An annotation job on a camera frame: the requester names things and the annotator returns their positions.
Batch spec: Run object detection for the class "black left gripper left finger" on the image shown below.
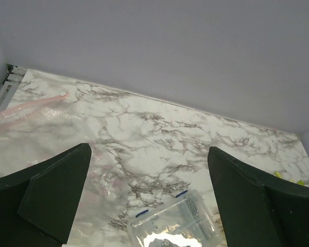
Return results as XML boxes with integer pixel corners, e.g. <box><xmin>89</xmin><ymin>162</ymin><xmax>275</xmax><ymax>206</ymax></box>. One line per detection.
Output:
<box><xmin>0</xmin><ymin>143</ymin><xmax>92</xmax><ymax>246</ymax></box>

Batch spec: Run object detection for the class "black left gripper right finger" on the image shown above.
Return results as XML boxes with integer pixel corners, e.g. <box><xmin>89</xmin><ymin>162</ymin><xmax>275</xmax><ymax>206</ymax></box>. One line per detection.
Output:
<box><xmin>208</xmin><ymin>147</ymin><xmax>309</xmax><ymax>246</ymax></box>

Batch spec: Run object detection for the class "clear zip top bag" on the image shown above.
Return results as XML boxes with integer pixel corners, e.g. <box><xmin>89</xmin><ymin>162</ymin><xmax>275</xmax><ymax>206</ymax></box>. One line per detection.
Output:
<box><xmin>0</xmin><ymin>93</ymin><xmax>128</xmax><ymax>246</ymax></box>

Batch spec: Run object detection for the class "green grape bunch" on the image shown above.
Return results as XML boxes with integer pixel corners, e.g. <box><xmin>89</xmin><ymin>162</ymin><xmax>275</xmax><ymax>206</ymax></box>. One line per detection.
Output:
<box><xmin>274</xmin><ymin>171</ymin><xmax>306</xmax><ymax>186</ymax></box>

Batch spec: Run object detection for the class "clear plastic screw box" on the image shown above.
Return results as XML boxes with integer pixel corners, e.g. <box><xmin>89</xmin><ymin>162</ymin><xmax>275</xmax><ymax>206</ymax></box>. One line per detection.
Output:
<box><xmin>127</xmin><ymin>190</ymin><xmax>223</xmax><ymax>246</ymax></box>

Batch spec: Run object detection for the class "aluminium rail frame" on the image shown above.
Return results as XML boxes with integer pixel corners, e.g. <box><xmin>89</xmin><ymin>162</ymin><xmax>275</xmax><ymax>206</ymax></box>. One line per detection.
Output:
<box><xmin>0</xmin><ymin>64</ymin><xmax>27</xmax><ymax>112</ymax></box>

